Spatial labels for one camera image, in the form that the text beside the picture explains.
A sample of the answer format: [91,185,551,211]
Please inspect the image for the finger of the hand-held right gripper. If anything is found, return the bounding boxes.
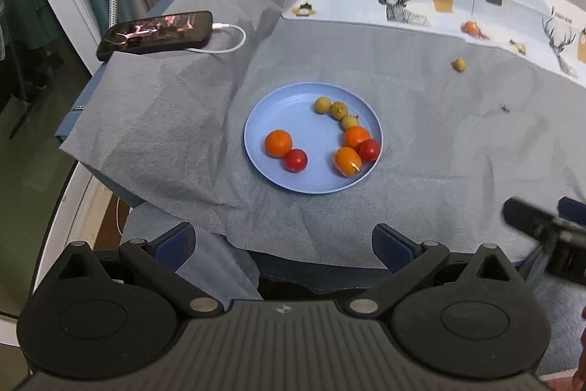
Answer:
[557,196,586,218]
[502,197,557,238]

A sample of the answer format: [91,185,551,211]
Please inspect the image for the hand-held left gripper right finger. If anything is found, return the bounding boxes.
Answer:
[343,223,535,319]

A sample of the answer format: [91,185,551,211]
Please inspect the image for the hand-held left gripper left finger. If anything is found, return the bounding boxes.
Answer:
[33,222,226,319]

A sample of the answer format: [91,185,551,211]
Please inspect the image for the orange tomato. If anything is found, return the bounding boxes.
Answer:
[333,147,363,177]

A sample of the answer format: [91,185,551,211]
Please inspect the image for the red cherry tomato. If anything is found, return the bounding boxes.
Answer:
[358,139,381,163]
[283,148,309,173]

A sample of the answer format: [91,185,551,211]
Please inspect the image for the blue round plate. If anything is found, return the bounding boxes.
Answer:
[243,82,384,195]

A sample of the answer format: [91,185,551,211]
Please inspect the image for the person's right forearm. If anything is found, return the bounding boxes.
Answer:
[572,305,586,391]

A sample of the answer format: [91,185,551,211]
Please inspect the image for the blue bed sheet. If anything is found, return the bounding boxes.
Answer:
[55,0,541,302]

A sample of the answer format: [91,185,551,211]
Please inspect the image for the black smartphone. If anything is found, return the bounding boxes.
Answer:
[96,10,214,62]

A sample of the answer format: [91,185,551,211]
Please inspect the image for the white charging cable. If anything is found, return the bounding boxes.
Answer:
[183,23,247,55]

